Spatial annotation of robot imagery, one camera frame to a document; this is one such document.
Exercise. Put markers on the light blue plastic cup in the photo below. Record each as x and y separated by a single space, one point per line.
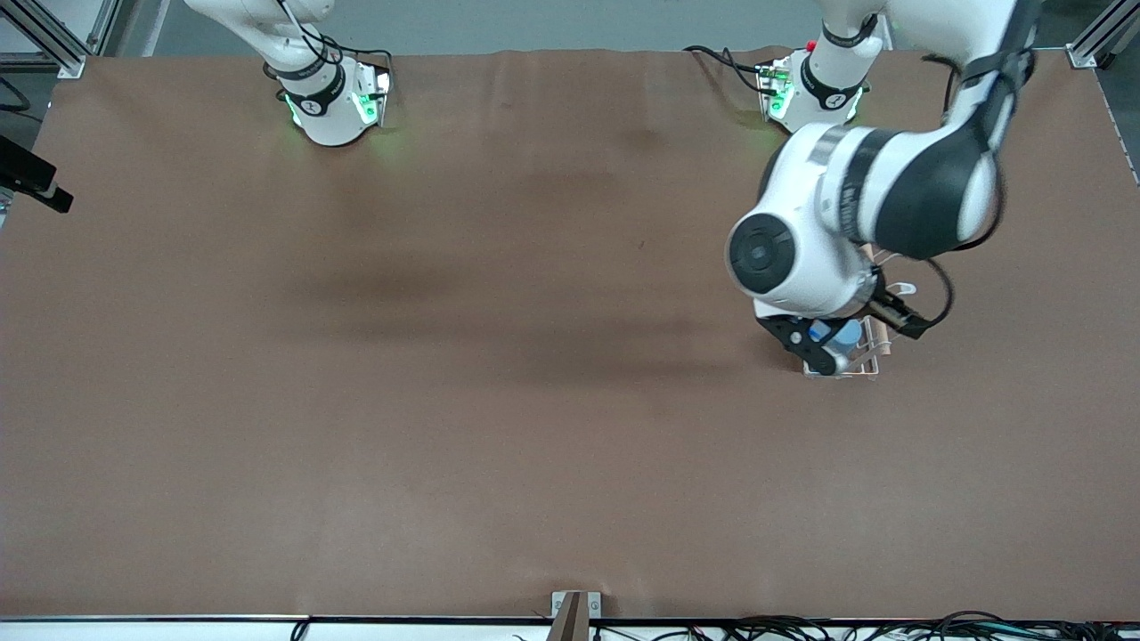
848 335

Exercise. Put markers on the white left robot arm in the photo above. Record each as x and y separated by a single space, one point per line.
926 187

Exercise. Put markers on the brown table cover sheet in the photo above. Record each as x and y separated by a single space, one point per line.
445 356

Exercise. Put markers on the aluminium frame profile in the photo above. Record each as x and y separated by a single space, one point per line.
1091 44
62 55

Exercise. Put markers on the aluminium corner bracket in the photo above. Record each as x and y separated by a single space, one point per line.
595 605

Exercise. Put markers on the camera mount profile post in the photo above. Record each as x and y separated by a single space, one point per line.
568 623

